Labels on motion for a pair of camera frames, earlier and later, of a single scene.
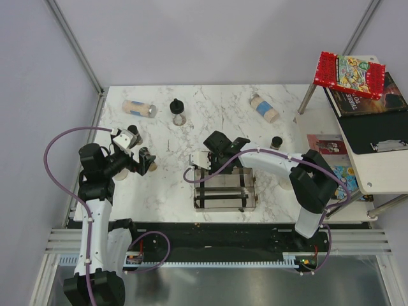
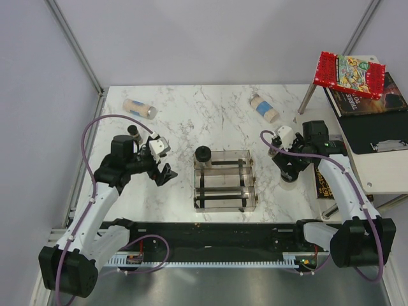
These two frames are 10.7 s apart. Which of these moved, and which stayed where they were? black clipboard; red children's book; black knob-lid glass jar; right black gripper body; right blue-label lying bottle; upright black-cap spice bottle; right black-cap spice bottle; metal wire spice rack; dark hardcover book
Moved: right black gripper body; black knob-lid glass jar
Stayed: right black-cap spice bottle; upright black-cap spice bottle; dark hardcover book; black clipboard; metal wire spice rack; red children's book; right blue-label lying bottle
